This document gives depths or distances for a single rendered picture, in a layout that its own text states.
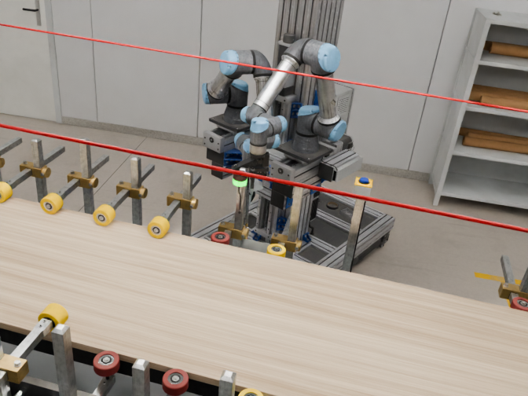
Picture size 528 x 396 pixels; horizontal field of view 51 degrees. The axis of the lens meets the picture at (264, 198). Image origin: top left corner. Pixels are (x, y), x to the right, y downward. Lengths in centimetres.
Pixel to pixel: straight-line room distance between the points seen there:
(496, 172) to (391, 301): 328
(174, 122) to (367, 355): 379
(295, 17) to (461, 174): 276
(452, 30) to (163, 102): 260
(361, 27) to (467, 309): 303
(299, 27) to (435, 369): 183
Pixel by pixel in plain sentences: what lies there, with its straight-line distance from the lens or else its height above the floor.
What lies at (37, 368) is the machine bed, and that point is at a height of 71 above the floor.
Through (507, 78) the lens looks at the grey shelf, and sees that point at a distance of 503.
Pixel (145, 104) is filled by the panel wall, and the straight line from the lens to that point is 537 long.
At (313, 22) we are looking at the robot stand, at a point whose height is 165.
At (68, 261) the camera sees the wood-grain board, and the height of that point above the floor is 90.
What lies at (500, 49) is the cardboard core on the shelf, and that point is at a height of 130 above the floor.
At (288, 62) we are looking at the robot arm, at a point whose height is 155.
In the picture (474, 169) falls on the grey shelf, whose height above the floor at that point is 20.
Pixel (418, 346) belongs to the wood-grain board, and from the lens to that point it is 205.
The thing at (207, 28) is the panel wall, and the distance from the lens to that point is 499.
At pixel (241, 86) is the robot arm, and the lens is 310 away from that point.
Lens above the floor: 224
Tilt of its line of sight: 30 degrees down
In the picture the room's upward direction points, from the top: 6 degrees clockwise
